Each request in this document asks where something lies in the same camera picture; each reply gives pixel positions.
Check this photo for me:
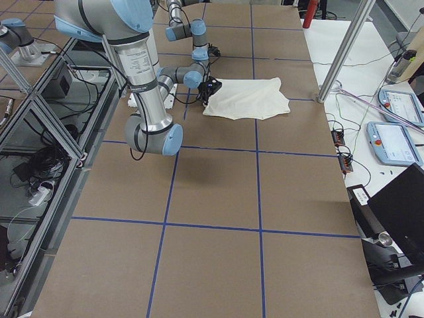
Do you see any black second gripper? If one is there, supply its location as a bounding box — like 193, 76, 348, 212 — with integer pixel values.
207, 44, 221, 58

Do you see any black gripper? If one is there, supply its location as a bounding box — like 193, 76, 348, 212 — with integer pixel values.
197, 76, 222, 107

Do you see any cream white t-shirt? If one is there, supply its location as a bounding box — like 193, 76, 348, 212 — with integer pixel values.
203, 78, 290, 120

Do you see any second grey blue robot arm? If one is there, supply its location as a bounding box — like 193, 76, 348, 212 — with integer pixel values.
166, 0, 221, 61

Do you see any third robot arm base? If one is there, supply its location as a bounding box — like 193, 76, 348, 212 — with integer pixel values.
1, 18, 48, 67

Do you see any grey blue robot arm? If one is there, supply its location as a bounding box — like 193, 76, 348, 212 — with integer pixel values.
54, 1, 222, 156

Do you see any red bottle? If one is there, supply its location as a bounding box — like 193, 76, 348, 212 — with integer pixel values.
302, 0, 319, 28

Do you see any reacher grabber stick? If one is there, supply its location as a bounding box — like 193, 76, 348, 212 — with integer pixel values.
330, 83, 423, 134

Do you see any white power strip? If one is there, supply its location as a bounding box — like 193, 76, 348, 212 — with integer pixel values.
28, 185, 53, 206

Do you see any blue teach pendant lower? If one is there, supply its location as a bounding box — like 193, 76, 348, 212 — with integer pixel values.
366, 122, 423, 166

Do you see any blue teach pendant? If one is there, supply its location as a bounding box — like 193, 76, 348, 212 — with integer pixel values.
366, 122, 423, 166
378, 89, 423, 127

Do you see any grey water bottle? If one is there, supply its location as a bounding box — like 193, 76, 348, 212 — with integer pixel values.
386, 50, 417, 84

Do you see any blue teach pendant upper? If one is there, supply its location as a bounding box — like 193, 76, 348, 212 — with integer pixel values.
378, 89, 423, 127

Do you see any black laptop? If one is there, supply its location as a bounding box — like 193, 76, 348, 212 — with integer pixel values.
368, 164, 423, 264

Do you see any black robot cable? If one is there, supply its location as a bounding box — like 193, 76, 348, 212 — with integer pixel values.
172, 59, 213, 105

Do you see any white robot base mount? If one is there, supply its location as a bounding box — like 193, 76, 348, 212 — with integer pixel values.
128, 84, 178, 109

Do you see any aluminium frame rail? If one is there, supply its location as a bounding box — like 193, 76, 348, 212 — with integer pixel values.
1, 40, 121, 317

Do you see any aluminium frame post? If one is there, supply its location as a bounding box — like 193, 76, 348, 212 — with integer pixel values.
317, 0, 376, 103

